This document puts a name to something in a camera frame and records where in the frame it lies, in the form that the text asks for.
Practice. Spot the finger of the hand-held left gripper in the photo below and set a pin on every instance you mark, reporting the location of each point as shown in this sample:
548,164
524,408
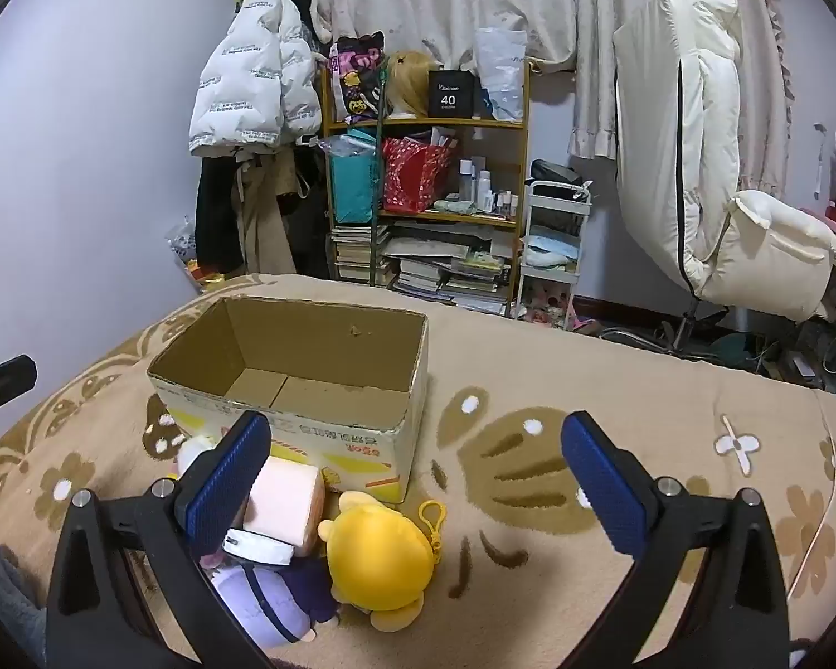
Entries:
3,380

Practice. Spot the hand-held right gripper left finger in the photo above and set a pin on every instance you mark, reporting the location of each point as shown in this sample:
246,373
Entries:
223,481

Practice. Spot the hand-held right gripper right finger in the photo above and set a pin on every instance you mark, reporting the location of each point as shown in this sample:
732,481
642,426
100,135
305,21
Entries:
602,488

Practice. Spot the pink-haired purple-dressed plush doll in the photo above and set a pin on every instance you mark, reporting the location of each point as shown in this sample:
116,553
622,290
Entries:
282,502

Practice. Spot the yellow plush toy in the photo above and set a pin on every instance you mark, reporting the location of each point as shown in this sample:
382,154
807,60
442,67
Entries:
376,557

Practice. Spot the cardboard box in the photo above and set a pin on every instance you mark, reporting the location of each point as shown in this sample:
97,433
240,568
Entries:
362,362

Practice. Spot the pink toys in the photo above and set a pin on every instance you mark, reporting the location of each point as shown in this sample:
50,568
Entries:
550,306

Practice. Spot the dark green cloth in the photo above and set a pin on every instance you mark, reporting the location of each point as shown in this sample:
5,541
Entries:
735,350

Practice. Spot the colourful packets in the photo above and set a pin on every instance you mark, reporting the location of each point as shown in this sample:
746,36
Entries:
205,277

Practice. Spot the grey fleece clothing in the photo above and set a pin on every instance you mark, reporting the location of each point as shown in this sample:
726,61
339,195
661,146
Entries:
0,592

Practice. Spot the white plastic bag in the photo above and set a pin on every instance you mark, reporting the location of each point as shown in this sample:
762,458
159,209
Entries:
181,244

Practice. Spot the blue white cloth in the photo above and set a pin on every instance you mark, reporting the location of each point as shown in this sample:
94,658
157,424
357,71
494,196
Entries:
550,247

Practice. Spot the black hanging coat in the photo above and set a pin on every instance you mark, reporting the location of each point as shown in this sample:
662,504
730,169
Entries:
216,223

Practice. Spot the dark hanging garment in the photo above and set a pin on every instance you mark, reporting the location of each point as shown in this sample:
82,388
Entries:
313,237

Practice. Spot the beige hanging coat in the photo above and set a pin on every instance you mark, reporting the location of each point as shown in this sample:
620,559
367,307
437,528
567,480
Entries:
261,223

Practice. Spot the pile of books and magazines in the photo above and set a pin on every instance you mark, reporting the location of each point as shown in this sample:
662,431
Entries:
446,279

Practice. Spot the stack of books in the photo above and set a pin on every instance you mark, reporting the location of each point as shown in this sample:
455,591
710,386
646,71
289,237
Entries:
355,251

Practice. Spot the white trolley cart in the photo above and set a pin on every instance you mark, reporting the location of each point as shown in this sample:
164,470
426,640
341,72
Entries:
561,209

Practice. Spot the black pouch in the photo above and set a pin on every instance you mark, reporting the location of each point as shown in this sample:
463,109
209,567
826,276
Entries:
554,171

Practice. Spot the row of cosmetic bottles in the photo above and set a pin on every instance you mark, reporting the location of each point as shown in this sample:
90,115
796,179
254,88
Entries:
484,188

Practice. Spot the teal paper bag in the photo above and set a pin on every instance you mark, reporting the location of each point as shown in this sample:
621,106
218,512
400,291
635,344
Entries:
354,185

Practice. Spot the white padded chair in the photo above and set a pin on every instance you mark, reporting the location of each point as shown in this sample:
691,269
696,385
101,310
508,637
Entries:
655,153

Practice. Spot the red gift bag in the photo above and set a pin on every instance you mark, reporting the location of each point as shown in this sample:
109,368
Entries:
411,178

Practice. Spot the wooden shelf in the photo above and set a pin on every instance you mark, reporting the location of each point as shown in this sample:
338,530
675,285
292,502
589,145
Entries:
488,123

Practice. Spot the white puffer jacket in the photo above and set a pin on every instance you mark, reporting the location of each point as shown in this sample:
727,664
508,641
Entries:
251,70

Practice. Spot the black square box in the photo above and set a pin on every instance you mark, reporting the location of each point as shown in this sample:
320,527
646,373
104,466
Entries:
451,101

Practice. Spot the black pink printed bag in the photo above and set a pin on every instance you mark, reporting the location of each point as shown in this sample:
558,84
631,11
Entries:
359,76

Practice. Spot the clear plastic bag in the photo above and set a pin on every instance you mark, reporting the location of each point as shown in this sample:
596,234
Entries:
501,70

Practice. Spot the blonde wig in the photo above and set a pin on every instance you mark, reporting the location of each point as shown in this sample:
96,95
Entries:
411,83

